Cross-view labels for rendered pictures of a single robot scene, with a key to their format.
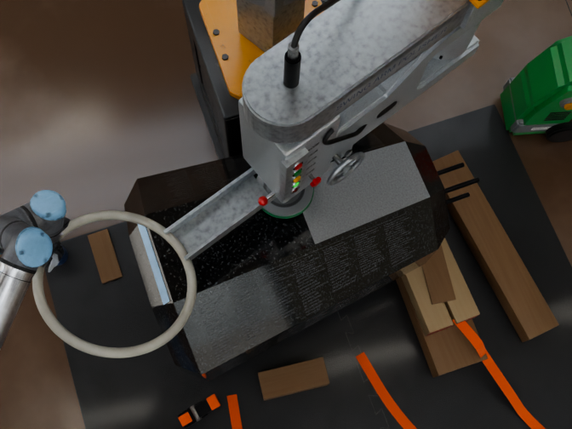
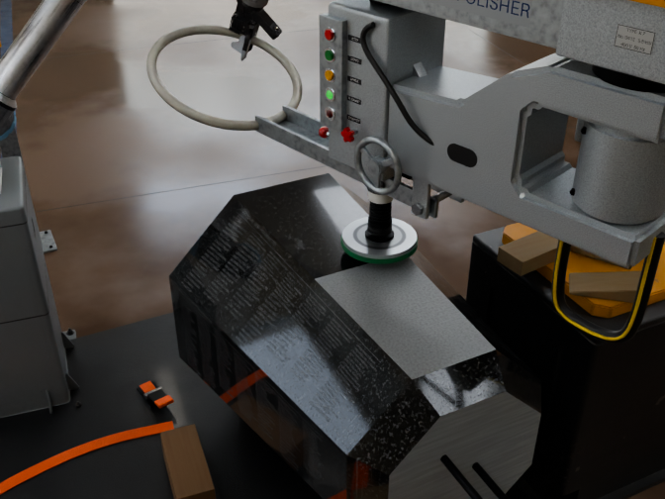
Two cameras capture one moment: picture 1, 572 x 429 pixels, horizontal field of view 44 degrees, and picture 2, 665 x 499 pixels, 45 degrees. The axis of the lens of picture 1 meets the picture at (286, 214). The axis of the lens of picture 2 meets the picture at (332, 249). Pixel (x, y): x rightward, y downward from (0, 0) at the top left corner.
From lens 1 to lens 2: 2.39 m
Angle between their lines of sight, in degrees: 58
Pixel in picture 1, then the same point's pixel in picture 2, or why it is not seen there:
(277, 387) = (173, 444)
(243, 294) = (248, 249)
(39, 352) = not seen: hidden behind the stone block
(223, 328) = (214, 258)
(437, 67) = (560, 203)
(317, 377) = (185, 484)
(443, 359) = not seen: outside the picture
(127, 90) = not seen: hidden behind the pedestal
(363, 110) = (431, 93)
